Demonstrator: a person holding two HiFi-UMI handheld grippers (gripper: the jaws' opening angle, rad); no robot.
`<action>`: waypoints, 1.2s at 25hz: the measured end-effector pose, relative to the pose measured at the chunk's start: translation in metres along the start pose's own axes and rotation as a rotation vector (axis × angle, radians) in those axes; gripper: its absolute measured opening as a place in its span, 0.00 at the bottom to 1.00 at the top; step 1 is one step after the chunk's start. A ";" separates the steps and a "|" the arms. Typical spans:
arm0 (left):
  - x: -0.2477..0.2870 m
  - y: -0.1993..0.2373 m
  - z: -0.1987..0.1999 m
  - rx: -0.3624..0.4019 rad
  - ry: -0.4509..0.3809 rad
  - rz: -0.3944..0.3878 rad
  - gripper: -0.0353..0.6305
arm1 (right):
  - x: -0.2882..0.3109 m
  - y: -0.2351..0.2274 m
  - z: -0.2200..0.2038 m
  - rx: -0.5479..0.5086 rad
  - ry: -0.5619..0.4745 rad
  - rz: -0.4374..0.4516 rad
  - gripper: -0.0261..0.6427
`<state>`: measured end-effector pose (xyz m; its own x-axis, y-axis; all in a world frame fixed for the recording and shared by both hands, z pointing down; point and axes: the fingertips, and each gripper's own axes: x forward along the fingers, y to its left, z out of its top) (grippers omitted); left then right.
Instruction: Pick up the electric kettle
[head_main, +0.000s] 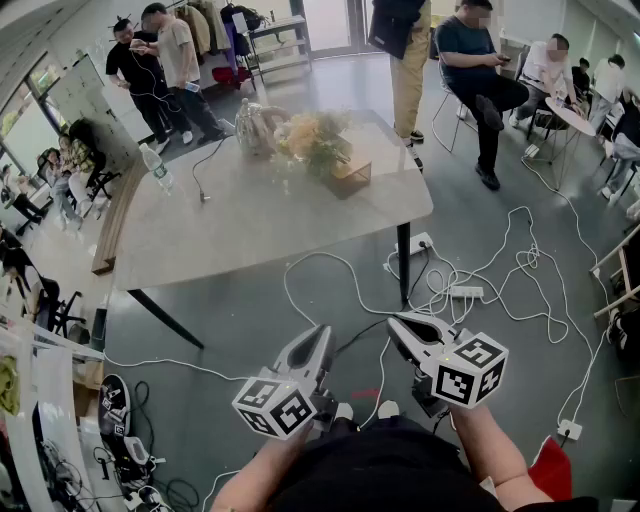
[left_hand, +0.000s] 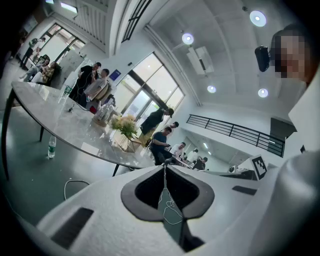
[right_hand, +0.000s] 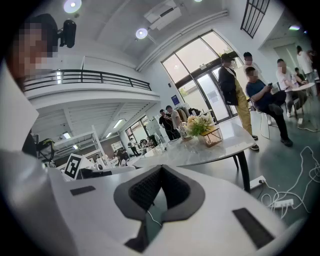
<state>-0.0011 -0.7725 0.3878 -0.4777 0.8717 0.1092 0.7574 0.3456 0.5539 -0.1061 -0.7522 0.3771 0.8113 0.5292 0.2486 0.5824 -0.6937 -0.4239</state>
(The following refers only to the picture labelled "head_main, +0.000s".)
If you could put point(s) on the light wooden frame chair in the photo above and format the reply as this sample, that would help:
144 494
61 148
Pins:
623 272

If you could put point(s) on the pastel artificial flower bouquet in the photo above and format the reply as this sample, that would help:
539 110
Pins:
310 137

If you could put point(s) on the long white desk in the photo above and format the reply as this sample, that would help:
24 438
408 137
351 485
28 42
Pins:
52 400

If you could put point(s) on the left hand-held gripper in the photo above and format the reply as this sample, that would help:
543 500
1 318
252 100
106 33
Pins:
272 405

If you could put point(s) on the red bag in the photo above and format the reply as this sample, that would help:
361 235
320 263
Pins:
230 76

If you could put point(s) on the black office chair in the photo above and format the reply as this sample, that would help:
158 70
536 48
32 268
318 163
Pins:
52 305

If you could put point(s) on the long wooden plank bench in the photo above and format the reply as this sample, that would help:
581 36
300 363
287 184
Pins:
117 220

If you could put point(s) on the round white side table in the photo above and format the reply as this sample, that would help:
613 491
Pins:
570 117

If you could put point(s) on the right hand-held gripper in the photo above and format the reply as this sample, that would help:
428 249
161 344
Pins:
465 375

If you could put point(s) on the person's left forearm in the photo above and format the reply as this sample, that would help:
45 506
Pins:
255 470

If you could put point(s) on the clear plastic water bottle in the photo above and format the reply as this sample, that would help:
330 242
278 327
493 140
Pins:
159 170

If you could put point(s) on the person's left white shoe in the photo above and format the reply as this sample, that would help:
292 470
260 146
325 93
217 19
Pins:
344 411

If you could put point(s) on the person's right forearm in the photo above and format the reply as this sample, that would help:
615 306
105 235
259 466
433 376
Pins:
495 450

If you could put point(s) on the black device with printed tags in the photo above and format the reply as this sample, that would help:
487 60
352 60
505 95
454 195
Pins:
115 400

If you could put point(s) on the green cloth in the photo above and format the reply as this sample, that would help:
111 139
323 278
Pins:
9 385

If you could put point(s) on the person's white shoe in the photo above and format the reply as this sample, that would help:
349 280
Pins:
388 409
344 411

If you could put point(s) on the person's black clothing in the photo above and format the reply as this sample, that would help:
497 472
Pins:
390 465

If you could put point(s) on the person's right white shoe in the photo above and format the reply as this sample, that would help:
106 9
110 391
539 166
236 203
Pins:
388 409

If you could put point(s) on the clothes rack with coats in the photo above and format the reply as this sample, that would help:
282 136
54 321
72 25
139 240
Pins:
200 25

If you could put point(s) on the grey metal shelf rack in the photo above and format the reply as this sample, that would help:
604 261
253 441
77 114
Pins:
277 24

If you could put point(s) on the white locker cabinet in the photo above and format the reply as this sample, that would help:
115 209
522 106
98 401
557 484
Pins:
85 95

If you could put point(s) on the black carried bag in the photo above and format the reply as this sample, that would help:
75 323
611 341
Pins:
395 25

